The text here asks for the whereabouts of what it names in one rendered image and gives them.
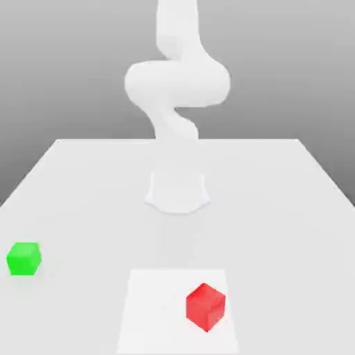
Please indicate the small green cube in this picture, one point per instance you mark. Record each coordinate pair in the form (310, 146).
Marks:
(23, 259)

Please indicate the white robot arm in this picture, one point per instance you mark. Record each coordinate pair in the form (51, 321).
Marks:
(177, 83)

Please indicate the small red cube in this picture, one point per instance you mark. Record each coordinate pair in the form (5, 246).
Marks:
(205, 306)

